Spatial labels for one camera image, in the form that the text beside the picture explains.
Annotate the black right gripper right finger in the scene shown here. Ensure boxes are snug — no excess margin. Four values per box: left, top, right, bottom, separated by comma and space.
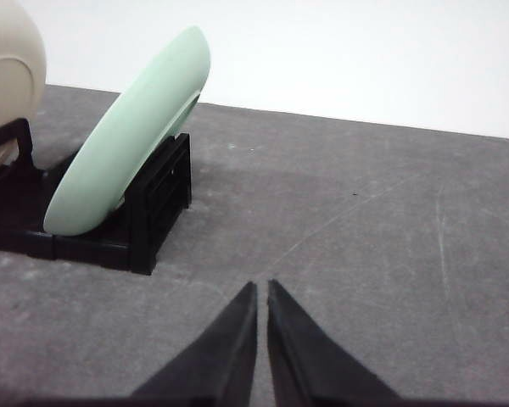
267, 279, 404, 407

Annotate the white beige plate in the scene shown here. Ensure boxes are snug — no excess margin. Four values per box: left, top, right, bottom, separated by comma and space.
0, 0, 47, 172

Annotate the mint green plate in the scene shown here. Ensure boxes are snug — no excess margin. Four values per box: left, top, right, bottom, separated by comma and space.
43, 25, 211, 236

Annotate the black dish rack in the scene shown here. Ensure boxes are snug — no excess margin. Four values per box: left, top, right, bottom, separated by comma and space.
0, 119, 192, 275

